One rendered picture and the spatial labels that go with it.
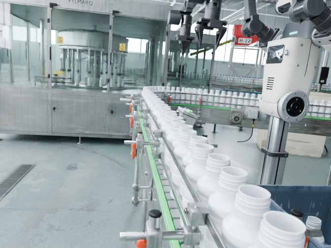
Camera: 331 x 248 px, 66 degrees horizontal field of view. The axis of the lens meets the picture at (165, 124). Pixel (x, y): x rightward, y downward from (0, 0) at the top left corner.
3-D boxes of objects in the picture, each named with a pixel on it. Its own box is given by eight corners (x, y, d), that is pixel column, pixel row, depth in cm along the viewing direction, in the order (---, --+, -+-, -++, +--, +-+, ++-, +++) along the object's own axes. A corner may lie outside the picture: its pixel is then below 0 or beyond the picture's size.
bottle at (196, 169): (213, 237, 47) (224, 152, 43) (180, 235, 46) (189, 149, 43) (207, 219, 53) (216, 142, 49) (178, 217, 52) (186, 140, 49)
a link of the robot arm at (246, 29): (267, 26, 141) (261, 28, 146) (253, 15, 139) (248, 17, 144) (258, 40, 141) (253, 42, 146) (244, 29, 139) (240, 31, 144)
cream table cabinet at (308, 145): (309, 149, 527) (320, 92, 504) (322, 158, 467) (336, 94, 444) (254, 142, 543) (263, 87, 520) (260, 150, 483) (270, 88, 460)
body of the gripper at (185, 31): (174, 39, 140) (175, 25, 138) (191, 42, 141) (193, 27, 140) (176, 38, 133) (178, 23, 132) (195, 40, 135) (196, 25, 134)
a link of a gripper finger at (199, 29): (215, 48, 92) (218, 21, 90) (196, 46, 91) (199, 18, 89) (209, 50, 98) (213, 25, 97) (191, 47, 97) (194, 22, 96)
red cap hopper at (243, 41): (221, 122, 758) (234, 24, 704) (220, 118, 828) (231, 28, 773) (253, 126, 744) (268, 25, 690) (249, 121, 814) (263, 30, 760)
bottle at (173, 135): (160, 173, 75) (165, 118, 71) (180, 172, 76) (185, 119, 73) (166, 182, 69) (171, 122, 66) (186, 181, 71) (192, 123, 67)
